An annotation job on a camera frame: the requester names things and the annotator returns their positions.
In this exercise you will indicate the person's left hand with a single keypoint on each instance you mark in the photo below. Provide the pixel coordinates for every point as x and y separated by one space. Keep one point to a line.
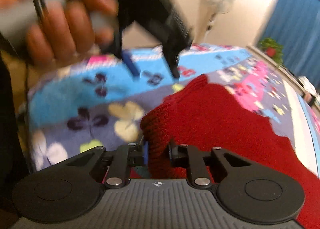
64 31

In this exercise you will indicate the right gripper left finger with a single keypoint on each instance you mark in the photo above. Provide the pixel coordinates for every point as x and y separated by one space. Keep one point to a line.
121 161

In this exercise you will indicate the floral striped bed blanket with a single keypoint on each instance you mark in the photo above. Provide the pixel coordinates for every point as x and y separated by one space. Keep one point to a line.
98 102

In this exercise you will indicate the white standing fan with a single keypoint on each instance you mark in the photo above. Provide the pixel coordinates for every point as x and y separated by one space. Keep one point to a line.
208 12

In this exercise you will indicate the red knit sweater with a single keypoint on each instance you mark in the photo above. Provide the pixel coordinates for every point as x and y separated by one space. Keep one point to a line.
206 115

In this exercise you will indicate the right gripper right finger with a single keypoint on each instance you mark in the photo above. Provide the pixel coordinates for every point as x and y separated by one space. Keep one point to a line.
194 161

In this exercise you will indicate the potted green plant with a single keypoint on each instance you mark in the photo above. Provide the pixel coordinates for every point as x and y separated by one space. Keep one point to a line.
272 49

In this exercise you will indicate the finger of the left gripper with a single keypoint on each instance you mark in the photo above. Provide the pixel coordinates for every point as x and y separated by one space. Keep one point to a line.
124 55
172 58

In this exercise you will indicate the blue curtain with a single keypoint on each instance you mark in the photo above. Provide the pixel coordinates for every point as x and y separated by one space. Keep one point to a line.
294 24

